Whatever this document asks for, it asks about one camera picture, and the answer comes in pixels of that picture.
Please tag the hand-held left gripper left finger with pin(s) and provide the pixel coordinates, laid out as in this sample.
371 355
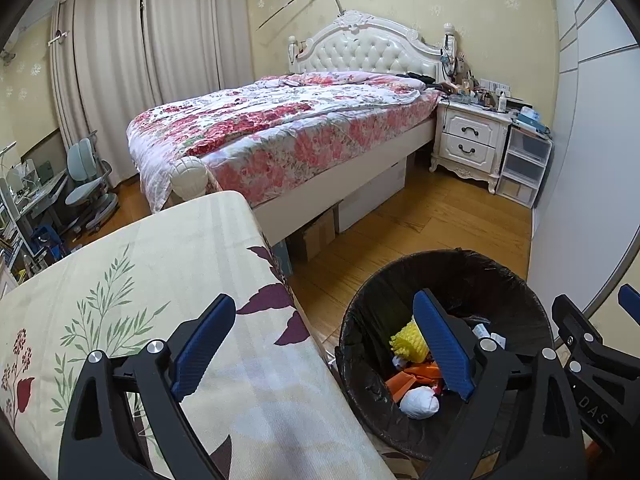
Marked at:
202 345

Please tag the floral leaf tablecloth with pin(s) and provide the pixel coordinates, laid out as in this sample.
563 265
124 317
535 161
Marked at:
150 240

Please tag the white bed with tufted headboard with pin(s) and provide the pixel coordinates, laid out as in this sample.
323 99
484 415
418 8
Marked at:
365 45

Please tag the cluster of small nightstand items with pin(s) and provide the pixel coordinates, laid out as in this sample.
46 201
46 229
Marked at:
480 90

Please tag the orange snack wrapper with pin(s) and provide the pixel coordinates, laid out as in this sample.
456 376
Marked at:
410 377

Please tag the grey study desk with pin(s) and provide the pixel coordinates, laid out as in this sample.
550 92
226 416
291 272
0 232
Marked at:
45 190

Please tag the white wardrobe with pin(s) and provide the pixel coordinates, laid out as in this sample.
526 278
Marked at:
590 135

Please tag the black lined bin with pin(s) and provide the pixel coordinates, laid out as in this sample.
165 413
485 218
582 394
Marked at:
380 300

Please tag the white bag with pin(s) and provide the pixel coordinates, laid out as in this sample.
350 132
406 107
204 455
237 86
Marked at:
419 402

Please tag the white volleyball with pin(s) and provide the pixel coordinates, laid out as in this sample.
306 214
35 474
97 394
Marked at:
189 176

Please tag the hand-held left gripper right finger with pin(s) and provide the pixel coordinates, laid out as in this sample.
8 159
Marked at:
442 345

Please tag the beige curtain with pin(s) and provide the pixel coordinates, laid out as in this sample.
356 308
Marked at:
195 25
105 85

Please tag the pink floral quilt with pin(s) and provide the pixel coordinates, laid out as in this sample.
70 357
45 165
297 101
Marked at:
280 125

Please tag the thin bent rod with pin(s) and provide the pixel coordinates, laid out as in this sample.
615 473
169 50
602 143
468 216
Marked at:
300 2

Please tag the white nightstand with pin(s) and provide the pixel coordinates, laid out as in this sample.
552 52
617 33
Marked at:
470 140

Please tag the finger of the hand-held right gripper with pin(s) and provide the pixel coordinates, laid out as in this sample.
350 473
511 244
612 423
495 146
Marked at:
631 302
575 330

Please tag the grey-blue desk chair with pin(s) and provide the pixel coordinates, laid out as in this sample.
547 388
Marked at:
87 180

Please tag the cardboard box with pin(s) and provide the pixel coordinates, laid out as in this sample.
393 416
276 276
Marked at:
317 235

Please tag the white box under bed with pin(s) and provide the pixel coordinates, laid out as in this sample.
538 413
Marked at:
372 195

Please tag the white and blue packet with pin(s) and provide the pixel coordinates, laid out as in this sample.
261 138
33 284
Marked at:
482 331

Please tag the plastic drawer unit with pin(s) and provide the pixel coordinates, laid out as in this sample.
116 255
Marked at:
525 160

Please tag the yellow foam net bundle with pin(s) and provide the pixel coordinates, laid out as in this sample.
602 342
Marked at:
407 342

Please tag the blue box on drawers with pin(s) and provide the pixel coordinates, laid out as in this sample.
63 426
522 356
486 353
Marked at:
531 120

